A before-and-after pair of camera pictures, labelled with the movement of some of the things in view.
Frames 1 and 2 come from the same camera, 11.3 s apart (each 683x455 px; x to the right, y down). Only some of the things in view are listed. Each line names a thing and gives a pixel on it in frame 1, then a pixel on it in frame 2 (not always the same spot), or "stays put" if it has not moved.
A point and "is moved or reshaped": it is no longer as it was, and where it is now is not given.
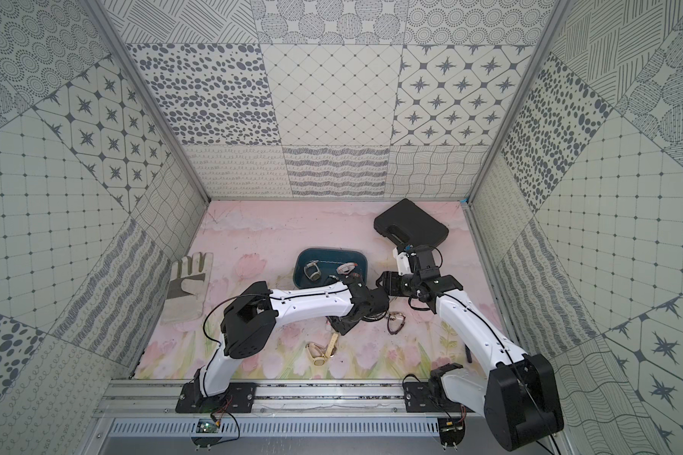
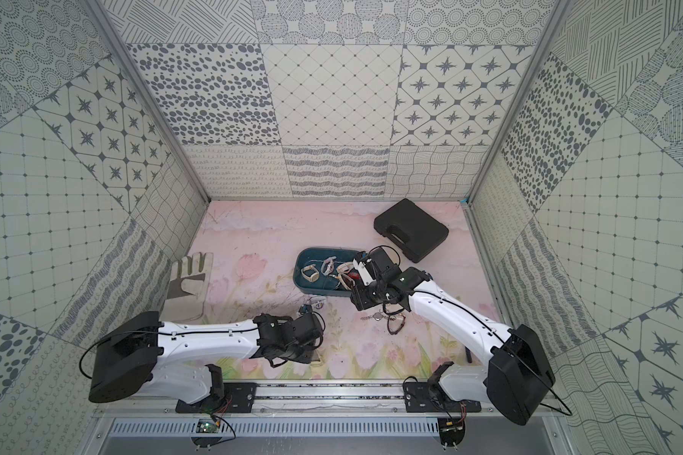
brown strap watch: x=315 y=276 is moved or reshaped
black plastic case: x=407 y=223 stays put
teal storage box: x=315 y=266 stays put
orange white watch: x=346 y=267 stays put
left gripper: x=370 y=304 -> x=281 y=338
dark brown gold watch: x=394 y=316 stays put
